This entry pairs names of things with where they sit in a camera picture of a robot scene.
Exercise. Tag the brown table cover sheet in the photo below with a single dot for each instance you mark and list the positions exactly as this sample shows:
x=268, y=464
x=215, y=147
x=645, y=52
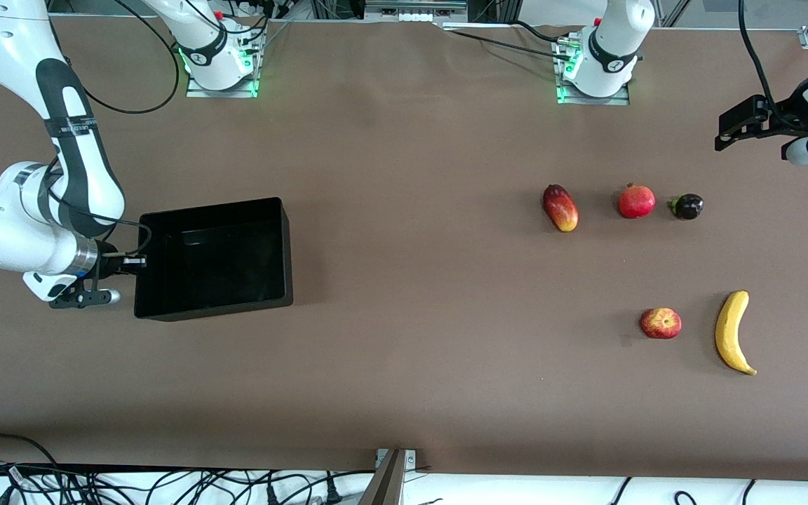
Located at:
x=376, y=393

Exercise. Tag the red yellow mango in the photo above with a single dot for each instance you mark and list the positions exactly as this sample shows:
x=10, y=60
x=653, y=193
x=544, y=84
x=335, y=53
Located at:
x=560, y=209

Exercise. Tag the grey metal frame piece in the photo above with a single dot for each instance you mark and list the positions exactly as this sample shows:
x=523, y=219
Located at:
x=414, y=7

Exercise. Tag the aluminium profile post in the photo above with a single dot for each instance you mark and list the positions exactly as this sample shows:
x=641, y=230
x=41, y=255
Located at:
x=386, y=484

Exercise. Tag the silver post bracket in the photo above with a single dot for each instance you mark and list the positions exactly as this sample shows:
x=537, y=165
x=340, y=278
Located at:
x=411, y=459

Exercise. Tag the yellow banana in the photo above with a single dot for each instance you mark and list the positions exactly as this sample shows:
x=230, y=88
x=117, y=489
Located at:
x=726, y=344

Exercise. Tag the black plastic tray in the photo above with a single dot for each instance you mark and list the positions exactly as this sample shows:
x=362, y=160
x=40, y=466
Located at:
x=214, y=266

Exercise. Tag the red apple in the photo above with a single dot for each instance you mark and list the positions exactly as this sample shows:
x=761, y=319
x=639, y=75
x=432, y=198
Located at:
x=660, y=324

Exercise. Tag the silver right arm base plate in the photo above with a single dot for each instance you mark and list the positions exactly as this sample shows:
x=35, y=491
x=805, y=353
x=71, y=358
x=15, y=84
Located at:
x=197, y=92

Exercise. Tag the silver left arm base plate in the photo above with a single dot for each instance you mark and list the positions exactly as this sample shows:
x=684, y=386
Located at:
x=614, y=100

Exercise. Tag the dark purple mangosteen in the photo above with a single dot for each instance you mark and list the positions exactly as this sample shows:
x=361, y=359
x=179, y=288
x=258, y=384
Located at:
x=689, y=207

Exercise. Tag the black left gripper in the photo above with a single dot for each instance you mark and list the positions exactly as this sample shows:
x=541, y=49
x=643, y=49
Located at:
x=785, y=117

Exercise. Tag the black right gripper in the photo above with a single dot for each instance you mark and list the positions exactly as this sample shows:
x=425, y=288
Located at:
x=108, y=264

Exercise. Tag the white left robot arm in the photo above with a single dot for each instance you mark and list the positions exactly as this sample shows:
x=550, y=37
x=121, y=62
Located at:
x=611, y=63

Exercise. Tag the red pomegranate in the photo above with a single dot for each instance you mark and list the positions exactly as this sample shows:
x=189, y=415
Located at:
x=637, y=202

